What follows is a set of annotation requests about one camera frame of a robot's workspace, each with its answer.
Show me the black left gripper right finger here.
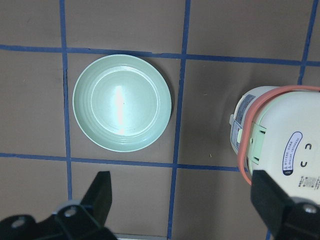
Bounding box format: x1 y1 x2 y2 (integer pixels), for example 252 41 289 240
250 170 320 240

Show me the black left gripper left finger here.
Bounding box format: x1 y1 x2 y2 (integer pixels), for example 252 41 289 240
0 171 117 240

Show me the cream rice cooker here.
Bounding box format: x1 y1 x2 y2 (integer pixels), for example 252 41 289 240
229 85 320 204

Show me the light green plate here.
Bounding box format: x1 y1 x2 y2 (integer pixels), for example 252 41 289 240
72 54 172 153

